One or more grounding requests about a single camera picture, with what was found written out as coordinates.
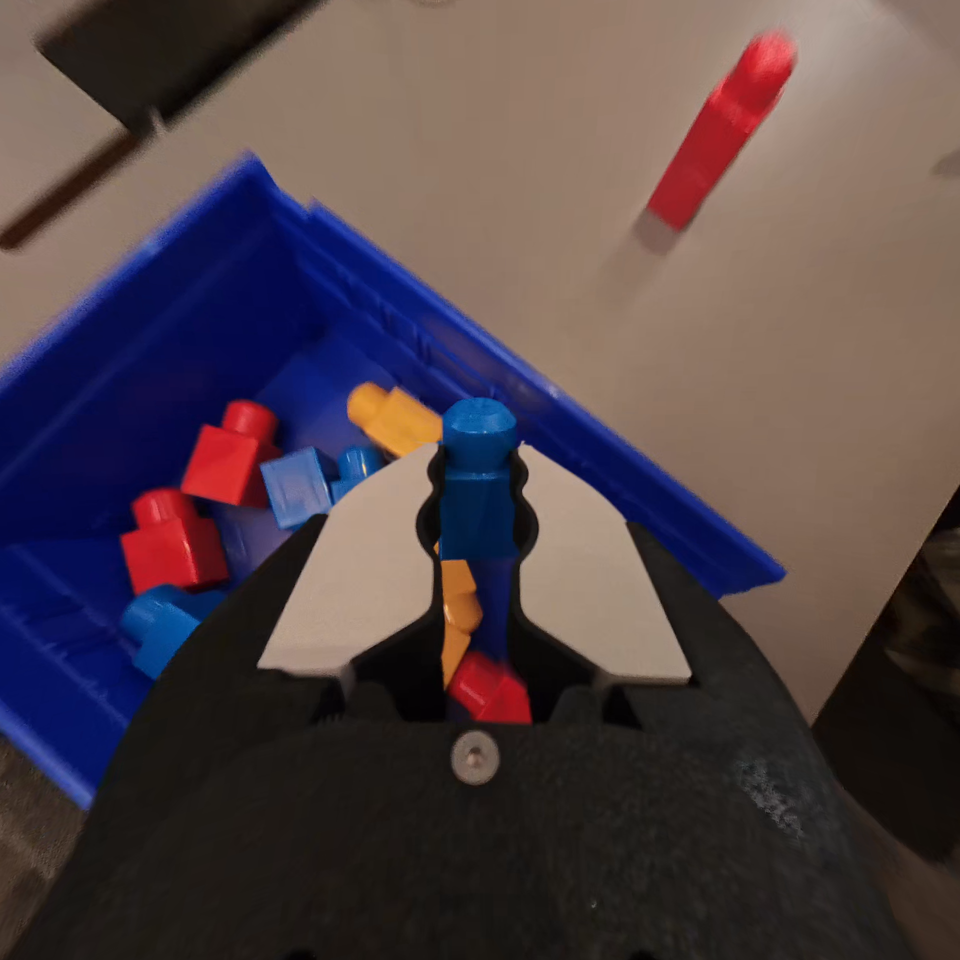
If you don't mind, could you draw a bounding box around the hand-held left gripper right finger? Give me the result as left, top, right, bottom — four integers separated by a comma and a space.
512, 442, 694, 687

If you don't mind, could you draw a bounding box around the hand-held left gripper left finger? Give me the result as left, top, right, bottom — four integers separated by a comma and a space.
255, 441, 445, 699

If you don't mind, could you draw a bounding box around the blue mega block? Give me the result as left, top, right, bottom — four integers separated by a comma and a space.
437, 397, 524, 561

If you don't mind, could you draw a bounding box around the pile of colourful mega blocks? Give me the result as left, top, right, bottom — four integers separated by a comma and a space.
120, 381, 535, 725

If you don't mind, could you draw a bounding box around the blue plastic bin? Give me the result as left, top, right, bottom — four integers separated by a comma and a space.
0, 150, 787, 811

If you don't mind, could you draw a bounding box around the red mega block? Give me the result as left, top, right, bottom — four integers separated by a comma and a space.
708, 30, 798, 144
646, 93, 755, 231

